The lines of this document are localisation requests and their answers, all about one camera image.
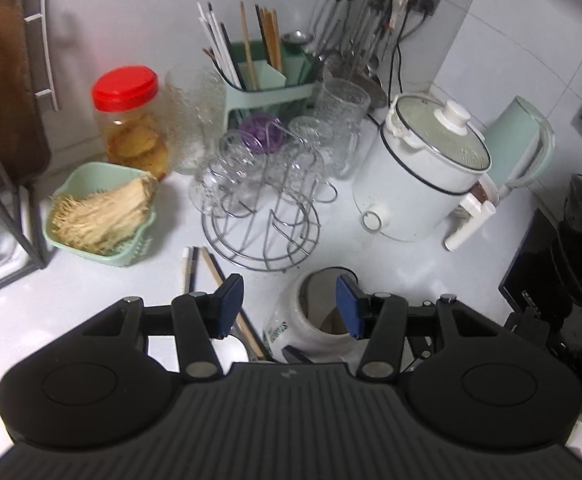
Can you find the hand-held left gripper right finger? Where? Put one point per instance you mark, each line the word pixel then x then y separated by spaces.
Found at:
pixel 347 307

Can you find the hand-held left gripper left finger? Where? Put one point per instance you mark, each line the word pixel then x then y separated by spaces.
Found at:
pixel 233 295

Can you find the white ceramic mug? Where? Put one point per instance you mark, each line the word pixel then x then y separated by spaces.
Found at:
pixel 301 325

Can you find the black induction cooker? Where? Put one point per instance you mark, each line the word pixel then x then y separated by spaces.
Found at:
pixel 531 260

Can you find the white electric cooker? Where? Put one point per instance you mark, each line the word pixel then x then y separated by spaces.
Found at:
pixel 406 190

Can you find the cluster of clear glass cups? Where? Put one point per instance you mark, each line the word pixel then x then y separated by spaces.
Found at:
pixel 221 160

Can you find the enoki mushroom bundle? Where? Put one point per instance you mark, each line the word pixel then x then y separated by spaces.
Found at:
pixel 106 210

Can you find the purple lid glass cup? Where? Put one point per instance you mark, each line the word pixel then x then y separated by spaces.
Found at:
pixel 256 132

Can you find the tall textured glass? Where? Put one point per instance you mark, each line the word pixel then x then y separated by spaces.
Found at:
pixel 191 120

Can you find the red lid plastic jar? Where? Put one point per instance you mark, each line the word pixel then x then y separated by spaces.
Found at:
pixel 126 135

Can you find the green plastic basket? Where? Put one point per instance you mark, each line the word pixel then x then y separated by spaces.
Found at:
pixel 78 176

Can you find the mint green kettle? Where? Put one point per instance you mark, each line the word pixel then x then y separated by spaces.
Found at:
pixel 513 130

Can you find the textured glass mug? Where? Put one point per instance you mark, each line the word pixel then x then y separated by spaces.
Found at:
pixel 341 110

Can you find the green utensil holder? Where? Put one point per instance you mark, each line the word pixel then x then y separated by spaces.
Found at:
pixel 266 75

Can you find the bunch of upright chopsticks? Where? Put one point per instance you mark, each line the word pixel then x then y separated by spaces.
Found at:
pixel 273 40

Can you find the small steel ladle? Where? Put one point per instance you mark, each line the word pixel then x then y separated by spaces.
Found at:
pixel 298 38

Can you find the wooden cutting board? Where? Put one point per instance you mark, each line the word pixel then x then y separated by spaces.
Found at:
pixel 1 60

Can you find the black frame dish rack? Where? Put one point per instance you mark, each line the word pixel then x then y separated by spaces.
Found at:
pixel 1 205

